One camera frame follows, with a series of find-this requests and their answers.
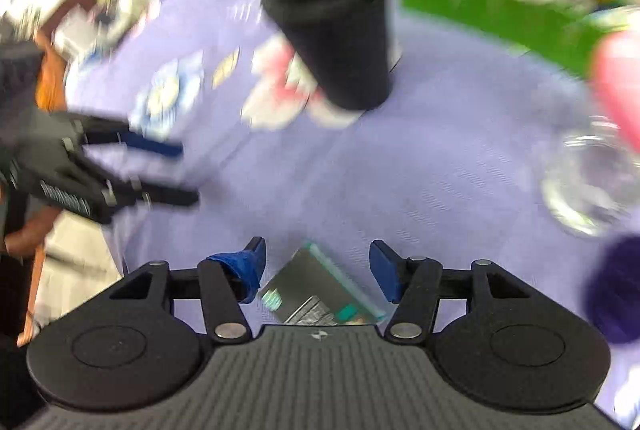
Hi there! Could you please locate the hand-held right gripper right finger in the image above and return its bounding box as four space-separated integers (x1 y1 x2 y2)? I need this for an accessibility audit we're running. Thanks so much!
369 239 533 345

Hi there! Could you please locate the green cardboard box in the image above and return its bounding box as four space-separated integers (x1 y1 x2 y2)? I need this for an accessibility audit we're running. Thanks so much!
394 0 640 80

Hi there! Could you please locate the clear glass cup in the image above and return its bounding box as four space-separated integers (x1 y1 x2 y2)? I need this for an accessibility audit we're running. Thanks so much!
540 115 640 239

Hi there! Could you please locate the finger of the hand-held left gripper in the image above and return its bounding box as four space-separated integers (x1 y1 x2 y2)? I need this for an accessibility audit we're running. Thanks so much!
97 177 201 209
75 111 184 158

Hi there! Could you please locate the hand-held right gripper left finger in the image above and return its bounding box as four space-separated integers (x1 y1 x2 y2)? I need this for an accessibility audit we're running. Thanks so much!
107 236 268 345

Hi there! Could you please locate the dark green flat packet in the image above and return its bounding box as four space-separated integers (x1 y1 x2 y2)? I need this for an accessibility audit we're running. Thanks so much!
256 241 389 327

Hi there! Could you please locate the purple floral bed sheet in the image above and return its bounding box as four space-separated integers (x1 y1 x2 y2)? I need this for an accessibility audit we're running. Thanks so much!
64 0 640 413

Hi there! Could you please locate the person's left forearm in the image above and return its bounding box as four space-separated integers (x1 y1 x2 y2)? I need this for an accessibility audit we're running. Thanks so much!
1 205 62 259

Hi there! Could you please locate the pink soft object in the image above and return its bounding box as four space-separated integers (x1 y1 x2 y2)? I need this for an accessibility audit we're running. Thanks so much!
589 30 640 152

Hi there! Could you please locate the black tumbler cup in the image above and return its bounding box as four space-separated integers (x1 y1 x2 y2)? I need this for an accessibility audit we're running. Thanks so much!
262 0 399 112

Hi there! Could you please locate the dark purple object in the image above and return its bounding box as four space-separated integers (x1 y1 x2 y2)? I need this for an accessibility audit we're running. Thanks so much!
581 235 640 347

